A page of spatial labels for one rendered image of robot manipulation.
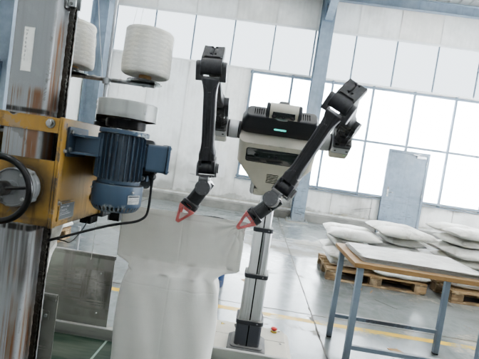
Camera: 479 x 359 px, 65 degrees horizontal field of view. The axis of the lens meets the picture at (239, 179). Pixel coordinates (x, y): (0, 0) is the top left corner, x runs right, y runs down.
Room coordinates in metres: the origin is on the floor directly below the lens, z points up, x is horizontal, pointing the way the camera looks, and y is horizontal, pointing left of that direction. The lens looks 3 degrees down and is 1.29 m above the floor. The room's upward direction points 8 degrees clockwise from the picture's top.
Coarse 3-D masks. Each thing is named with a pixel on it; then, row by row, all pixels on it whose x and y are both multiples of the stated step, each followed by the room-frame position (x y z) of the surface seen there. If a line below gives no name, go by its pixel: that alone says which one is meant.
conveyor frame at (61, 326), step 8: (56, 320) 1.73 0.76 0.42; (56, 328) 1.72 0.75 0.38; (64, 328) 1.72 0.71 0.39; (72, 328) 1.72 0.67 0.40; (80, 328) 1.71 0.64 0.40; (88, 328) 1.71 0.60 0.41; (96, 328) 1.71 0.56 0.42; (104, 328) 1.71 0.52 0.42; (112, 328) 1.72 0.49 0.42; (88, 336) 1.71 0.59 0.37; (96, 336) 1.71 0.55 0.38; (104, 336) 1.71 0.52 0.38; (216, 352) 1.69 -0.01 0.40; (224, 352) 1.69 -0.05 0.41; (232, 352) 1.68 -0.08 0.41; (240, 352) 1.68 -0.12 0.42; (248, 352) 1.69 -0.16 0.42
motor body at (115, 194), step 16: (112, 128) 1.09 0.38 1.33; (112, 144) 1.09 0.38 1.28; (128, 144) 1.09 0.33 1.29; (144, 144) 1.14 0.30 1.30; (96, 160) 1.12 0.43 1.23; (112, 160) 1.10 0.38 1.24; (128, 160) 1.11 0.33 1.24; (96, 176) 1.11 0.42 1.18; (112, 176) 1.10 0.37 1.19; (128, 176) 1.10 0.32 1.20; (96, 192) 1.10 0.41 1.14; (112, 192) 1.08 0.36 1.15; (128, 192) 1.10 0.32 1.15; (96, 208) 1.11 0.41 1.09; (112, 208) 1.09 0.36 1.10; (128, 208) 1.11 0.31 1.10
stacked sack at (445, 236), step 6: (438, 234) 4.93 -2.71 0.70; (444, 234) 4.83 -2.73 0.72; (450, 234) 4.77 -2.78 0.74; (444, 240) 4.80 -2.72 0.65; (450, 240) 4.64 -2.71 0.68; (456, 240) 4.55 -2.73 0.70; (462, 240) 4.51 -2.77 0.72; (468, 240) 4.50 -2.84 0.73; (462, 246) 4.48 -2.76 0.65; (468, 246) 4.42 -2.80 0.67; (474, 246) 4.41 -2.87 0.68
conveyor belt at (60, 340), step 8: (56, 336) 1.66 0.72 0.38; (64, 336) 1.67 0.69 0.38; (72, 336) 1.68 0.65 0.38; (80, 336) 1.69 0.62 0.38; (56, 344) 1.59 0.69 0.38; (64, 344) 1.60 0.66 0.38; (72, 344) 1.61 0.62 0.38; (80, 344) 1.62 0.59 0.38; (88, 344) 1.63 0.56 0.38; (96, 344) 1.64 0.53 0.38; (104, 344) 1.65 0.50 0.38; (56, 352) 1.54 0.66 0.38; (64, 352) 1.54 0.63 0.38; (72, 352) 1.55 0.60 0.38; (80, 352) 1.56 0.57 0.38; (88, 352) 1.57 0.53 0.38; (96, 352) 1.58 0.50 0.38; (104, 352) 1.59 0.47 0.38
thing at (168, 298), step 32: (128, 224) 1.48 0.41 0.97; (160, 224) 1.47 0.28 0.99; (192, 224) 1.47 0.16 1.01; (224, 224) 1.48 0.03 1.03; (128, 256) 1.48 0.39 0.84; (160, 256) 1.47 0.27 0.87; (192, 256) 1.47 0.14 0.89; (224, 256) 1.48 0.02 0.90; (128, 288) 1.42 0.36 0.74; (160, 288) 1.41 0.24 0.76; (192, 288) 1.41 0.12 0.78; (128, 320) 1.41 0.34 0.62; (160, 320) 1.40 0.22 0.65; (192, 320) 1.40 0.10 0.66; (128, 352) 1.41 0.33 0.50; (160, 352) 1.40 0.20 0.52; (192, 352) 1.40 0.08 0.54
